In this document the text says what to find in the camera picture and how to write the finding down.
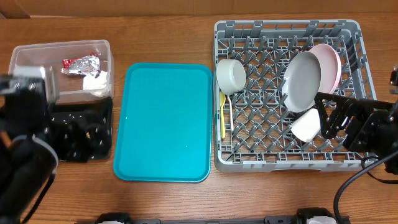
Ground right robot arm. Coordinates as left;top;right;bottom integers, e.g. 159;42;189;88
314;92;397;223

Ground yellow plastic spoon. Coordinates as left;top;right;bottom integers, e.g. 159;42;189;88
220;91;226;139

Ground white tissue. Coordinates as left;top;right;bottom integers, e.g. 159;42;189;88
83;71;110;97

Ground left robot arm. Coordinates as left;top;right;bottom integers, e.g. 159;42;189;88
1;75;113;223

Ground white paper cup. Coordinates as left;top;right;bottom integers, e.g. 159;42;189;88
291;108;320;142

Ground grey plate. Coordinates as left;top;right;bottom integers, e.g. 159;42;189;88
282;51;321;113

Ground bowl of rice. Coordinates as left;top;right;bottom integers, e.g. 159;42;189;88
216;59;246;96

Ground pink plate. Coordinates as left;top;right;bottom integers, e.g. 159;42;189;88
310;44;341;94

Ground white plastic spoon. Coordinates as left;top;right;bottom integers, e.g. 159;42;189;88
226;95;234;132

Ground grey dishwasher rack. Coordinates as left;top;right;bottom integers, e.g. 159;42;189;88
213;20;376;172

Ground teal plastic tray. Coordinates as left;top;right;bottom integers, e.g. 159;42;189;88
113;62;213;183

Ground black tray bin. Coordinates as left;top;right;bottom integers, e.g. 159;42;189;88
49;98;113;161

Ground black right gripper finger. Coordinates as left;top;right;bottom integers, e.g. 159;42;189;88
320;106;352;139
314;92;394;130

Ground red candy wrapper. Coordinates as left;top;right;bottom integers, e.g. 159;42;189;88
61;54;101;76

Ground clear plastic bin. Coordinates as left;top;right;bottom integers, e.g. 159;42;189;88
9;40;114;103

